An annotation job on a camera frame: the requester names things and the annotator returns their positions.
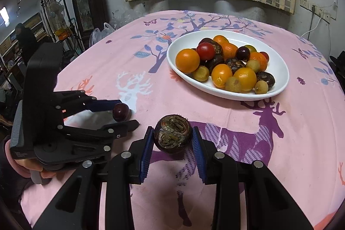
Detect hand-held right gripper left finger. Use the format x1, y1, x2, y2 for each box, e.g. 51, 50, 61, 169
32, 126, 155, 230

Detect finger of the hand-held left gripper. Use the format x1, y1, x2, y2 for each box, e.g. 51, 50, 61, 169
57, 119, 140, 144
53, 90, 121, 120

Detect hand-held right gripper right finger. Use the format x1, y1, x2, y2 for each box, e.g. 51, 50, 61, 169
192, 126, 314, 230

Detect olive yellow kumquat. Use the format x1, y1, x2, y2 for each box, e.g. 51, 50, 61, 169
192, 66, 210, 82

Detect large yellow orange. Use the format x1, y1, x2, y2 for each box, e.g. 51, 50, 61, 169
233, 67, 257, 92

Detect round orange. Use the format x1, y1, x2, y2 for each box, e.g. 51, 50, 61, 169
175, 49, 200, 73
249, 52, 268, 72

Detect white oval plate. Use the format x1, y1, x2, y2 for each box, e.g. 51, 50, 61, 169
166, 30, 290, 101

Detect person's left forearm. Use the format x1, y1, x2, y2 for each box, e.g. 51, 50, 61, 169
0, 137, 33, 222

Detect person's left hand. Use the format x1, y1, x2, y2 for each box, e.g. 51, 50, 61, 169
14, 158, 52, 180

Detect white plastic bag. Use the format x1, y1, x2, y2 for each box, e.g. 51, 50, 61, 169
90, 22, 116, 46

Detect orange box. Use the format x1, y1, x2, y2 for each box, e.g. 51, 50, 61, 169
55, 28, 69, 41

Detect pink deer print tablecloth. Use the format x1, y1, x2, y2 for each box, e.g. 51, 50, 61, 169
20, 9, 345, 230

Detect clear plastic bags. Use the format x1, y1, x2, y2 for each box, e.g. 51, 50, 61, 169
109, 5, 147, 28

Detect white standing fan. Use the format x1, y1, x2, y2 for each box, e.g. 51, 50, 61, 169
46, 2, 65, 42

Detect bright ceiling light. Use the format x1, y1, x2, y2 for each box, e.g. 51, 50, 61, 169
0, 6, 10, 27

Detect black hat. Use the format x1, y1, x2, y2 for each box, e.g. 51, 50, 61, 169
330, 51, 345, 77

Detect white power cable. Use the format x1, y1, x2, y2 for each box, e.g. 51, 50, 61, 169
300, 16, 323, 40

